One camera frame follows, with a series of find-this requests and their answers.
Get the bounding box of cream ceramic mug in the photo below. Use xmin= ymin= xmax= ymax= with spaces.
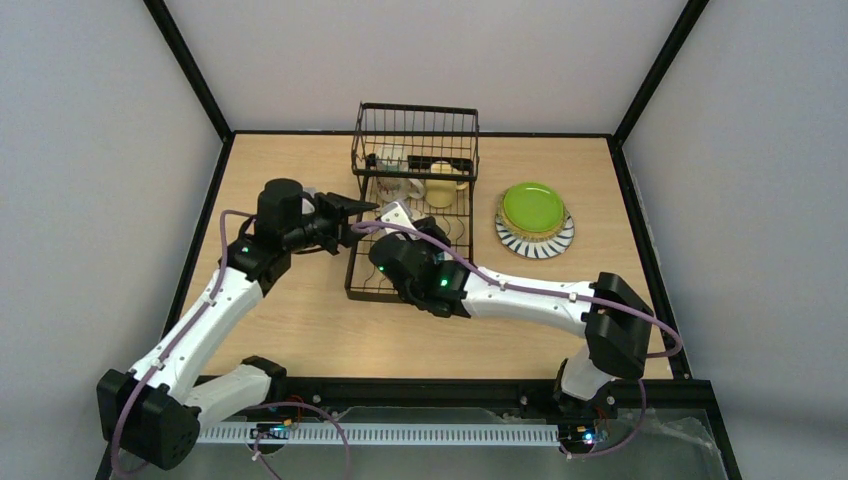
xmin=374 ymin=144 xmax=426 ymax=203

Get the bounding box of black wire dish rack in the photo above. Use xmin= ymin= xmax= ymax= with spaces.
xmin=351 ymin=102 xmax=480 ymax=259

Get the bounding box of yellow handled mug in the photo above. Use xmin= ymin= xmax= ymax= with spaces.
xmin=424 ymin=161 xmax=469 ymax=209

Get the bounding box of green plate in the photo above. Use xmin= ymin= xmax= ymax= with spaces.
xmin=501 ymin=182 xmax=567 ymax=234

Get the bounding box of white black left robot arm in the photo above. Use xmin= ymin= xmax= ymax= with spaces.
xmin=97 ymin=178 xmax=378 ymax=477

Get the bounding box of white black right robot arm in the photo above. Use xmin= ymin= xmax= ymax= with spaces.
xmin=354 ymin=221 xmax=653 ymax=401

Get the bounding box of blue striped white plate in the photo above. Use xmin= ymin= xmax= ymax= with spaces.
xmin=495 ymin=213 xmax=575 ymax=260

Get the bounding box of left controller board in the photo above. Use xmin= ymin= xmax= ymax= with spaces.
xmin=250 ymin=422 xmax=293 ymax=441

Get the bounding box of controller board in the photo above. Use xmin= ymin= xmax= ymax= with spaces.
xmin=558 ymin=422 xmax=609 ymax=445
xmin=250 ymin=422 xmax=293 ymax=441

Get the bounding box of right controller board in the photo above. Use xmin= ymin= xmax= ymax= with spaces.
xmin=558 ymin=422 xmax=609 ymax=445

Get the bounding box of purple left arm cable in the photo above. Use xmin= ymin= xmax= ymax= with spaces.
xmin=109 ymin=209 xmax=352 ymax=480

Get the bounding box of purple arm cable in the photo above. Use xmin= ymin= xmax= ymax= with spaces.
xmin=109 ymin=209 xmax=352 ymax=480
xmin=351 ymin=220 xmax=684 ymax=462

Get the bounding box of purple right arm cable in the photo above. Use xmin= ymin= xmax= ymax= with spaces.
xmin=351 ymin=220 xmax=684 ymax=462

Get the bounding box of white slotted cable duct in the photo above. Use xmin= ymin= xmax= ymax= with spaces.
xmin=197 ymin=422 xmax=559 ymax=447

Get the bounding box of black aluminium frame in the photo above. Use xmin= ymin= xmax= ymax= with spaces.
xmin=95 ymin=0 xmax=743 ymax=480

